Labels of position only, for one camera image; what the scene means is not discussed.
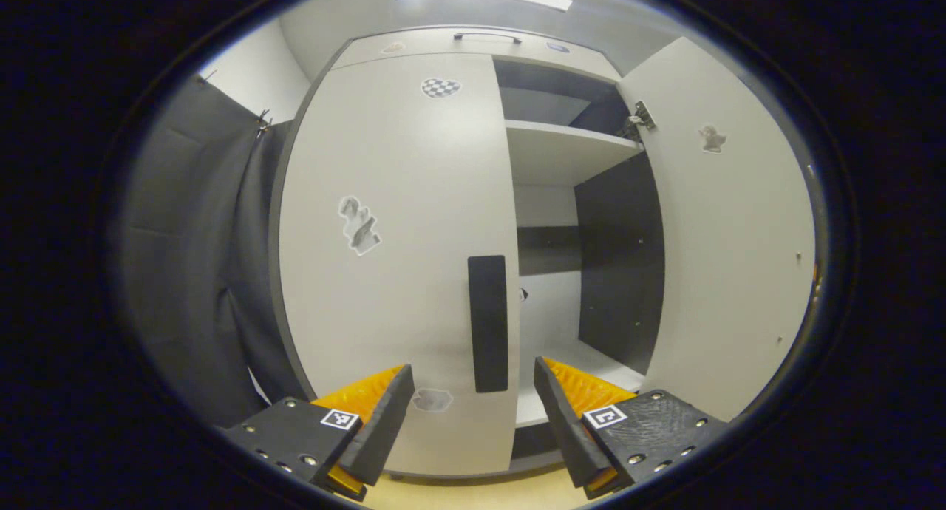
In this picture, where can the black backdrop cloth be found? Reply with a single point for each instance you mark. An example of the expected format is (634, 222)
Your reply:
(185, 259)

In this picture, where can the metal door hinge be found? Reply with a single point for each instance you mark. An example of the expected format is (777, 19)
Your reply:
(639, 118)

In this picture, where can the beige double-door shoe cabinet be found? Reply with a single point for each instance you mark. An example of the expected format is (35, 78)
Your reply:
(621, 259)

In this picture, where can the beige cabinet drawer front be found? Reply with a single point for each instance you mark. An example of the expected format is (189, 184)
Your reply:
(443, 43)

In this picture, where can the beige shoe cabinet door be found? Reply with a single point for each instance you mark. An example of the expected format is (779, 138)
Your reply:
(732, 259)
(414, 288)

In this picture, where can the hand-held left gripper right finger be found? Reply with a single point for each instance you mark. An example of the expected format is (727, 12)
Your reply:
(565, 429)

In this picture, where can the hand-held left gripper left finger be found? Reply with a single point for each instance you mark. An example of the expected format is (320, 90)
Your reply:
(384, 421)

